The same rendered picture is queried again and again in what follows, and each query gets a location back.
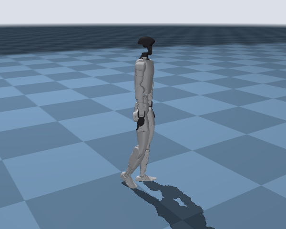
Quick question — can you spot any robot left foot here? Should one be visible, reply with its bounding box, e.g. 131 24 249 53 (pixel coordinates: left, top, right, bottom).
135 175 157 181

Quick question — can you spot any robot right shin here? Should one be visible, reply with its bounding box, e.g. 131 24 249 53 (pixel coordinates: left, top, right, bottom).
125 147 145 178

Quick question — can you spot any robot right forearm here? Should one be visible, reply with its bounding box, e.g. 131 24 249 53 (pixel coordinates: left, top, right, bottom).
135 87 145 116

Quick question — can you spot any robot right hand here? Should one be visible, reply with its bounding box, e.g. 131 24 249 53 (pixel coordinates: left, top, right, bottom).
136 111 145 130

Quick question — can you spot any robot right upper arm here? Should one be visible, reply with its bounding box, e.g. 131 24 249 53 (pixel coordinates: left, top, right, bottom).
135 62 146 93

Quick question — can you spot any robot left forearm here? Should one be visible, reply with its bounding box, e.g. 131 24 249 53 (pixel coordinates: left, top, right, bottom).
147 88 153 106

